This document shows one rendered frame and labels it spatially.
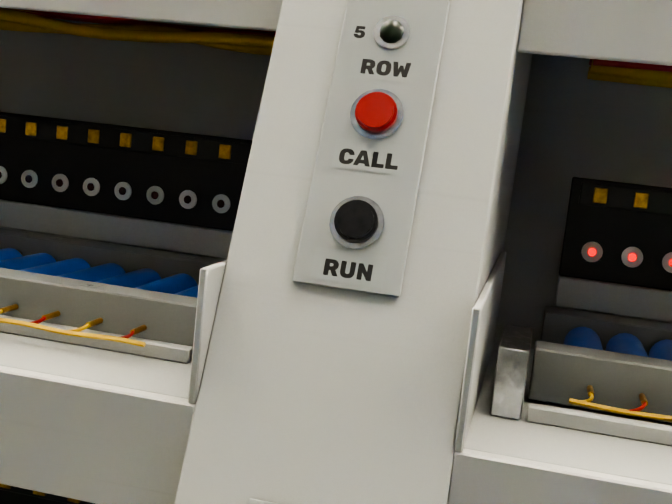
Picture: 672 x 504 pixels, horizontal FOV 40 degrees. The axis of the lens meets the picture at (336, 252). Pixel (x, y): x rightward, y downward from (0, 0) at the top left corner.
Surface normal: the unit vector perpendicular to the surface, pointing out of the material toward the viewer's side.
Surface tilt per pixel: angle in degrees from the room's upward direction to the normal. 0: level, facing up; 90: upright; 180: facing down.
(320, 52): 90
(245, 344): 90
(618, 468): 21
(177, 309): 110
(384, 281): 90
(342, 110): 90
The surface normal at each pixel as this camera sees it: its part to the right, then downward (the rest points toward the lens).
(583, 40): -0.22, 0.10
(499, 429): 0.11, -0.99
